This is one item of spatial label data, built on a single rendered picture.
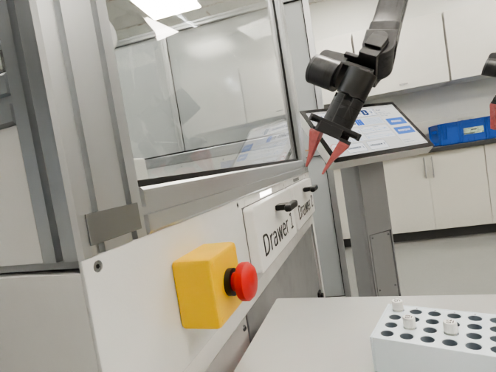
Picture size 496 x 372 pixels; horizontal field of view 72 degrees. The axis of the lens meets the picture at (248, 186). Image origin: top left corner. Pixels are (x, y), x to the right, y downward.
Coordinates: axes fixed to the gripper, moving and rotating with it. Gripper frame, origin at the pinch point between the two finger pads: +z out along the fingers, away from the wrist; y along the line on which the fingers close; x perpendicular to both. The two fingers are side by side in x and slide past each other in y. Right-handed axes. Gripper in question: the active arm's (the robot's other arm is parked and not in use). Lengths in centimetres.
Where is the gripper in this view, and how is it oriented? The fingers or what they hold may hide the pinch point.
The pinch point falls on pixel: (316, 166)
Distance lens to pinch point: 69.3
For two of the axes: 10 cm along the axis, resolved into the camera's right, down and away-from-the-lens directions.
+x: -3.2, 1.3, -9.4
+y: -8.6, -4.5, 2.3
